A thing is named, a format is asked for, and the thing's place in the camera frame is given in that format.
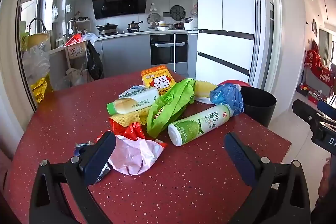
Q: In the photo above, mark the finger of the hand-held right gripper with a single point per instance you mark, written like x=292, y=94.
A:
x=304, y=112
x=326, y=108

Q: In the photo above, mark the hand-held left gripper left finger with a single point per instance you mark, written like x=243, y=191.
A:
x=97, y=158

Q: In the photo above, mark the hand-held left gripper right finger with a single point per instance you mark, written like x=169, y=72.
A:
x=240, y=158

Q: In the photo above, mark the red white plastic bag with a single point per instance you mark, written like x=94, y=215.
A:
x=136, y=155

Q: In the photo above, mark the black trash bin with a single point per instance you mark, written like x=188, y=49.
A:
x=258, y=106

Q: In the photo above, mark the yellow foam net sleeve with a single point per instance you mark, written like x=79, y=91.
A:
x=131, y=119

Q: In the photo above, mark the coconut water bottle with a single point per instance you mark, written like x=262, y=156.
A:
x=199, y=124

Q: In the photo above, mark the blue plastic bag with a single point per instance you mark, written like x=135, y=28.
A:
x=228, y=98

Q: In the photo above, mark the green capped drink bottle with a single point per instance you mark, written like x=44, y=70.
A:
x=134, y=103

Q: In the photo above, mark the yellow sponge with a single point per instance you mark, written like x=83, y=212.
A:
x=204, y=88

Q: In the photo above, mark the green plastic bag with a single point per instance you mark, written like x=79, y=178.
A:
x=170, y=103

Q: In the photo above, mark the yellow orange snack box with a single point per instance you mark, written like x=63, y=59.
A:
x=157, y=79

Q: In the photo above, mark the person's right hand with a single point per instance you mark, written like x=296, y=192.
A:
x=328, y=179

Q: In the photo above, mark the red banner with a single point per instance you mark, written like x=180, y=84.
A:
x=321, y=71

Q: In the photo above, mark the white plastic wrapper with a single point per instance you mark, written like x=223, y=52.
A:
x=203, y=100

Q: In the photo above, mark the blue white milk carton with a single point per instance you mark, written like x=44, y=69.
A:
x=131, y=91

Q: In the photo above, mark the red plastic chair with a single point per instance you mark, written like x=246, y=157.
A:
x=233, y=82

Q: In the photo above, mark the gold foil bag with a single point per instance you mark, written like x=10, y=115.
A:
x=39, y=90

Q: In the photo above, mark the black plastic bag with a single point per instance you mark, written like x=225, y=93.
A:
x=94, y=62

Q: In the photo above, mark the grey kitchen counter cabinet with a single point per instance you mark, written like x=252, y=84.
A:
x=123, y=56

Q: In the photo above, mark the beige storage crate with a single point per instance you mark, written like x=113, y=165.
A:
x=76, y=53

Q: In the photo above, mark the clear plastic bag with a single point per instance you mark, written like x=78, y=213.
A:
x=36, y=64

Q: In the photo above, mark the white refrigerator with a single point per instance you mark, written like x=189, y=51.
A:
x=236, y=16

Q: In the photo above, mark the red plastic basket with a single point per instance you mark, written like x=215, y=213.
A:
x=74, y=40

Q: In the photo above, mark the black wok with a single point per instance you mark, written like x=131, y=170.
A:
x=107, y=29

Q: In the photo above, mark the black built-in oven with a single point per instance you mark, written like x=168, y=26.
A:
x=168, y=49

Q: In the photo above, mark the yellow basin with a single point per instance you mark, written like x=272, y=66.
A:
x=38, y=41

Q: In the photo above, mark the steel cooking pot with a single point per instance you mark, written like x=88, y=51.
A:
x=134, y=26

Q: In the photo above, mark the white rice cooker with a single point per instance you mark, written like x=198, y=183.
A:
x=190, y=24

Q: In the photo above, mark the stacked white bowls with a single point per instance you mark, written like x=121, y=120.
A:
x=163, y=26

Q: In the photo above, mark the kitchen faucet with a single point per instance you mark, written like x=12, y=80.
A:
x=36, y=20

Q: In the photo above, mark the dark round pan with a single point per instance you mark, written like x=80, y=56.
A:
x=177, y=12

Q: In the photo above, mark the black range hood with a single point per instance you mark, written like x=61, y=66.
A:
x=120, y=1

